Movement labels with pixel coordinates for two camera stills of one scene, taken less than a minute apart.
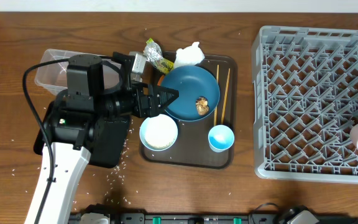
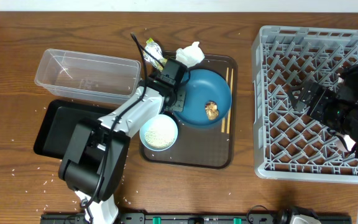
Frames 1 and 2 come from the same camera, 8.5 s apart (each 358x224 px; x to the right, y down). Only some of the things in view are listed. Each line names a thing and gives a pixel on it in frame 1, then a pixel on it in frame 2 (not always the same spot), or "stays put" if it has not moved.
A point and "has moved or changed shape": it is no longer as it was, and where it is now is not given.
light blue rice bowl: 158,133 stays put
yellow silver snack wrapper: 154,56 stays put
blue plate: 191,83 has moved or changed shape
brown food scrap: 202,106 → 212,111
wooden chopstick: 216,107 → 229,112
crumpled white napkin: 189,56 stays put
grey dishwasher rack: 312,85 stays put
